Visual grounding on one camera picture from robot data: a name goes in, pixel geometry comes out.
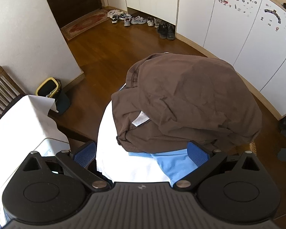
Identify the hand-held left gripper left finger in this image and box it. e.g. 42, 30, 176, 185
22, 140, 111, 192

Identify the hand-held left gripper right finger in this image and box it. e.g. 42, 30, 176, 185
173, 141, 261, 192

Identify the brown t-shirt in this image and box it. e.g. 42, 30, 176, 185
111, 53, 263, 153

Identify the light blue garment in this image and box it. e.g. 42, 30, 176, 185
127, 145, 198, 188

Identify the white garment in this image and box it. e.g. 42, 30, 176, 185
96, 82, 173, 186

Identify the dark teal bag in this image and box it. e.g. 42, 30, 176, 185
53, 93, 72, 114

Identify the yellow rimmed trash bin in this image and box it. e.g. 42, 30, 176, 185
36, 77, 62, 101

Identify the reddish doormat rug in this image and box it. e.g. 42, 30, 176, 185
60, 8, 110, 42

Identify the row of shoes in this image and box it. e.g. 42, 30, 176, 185
107, 9, 176, 40

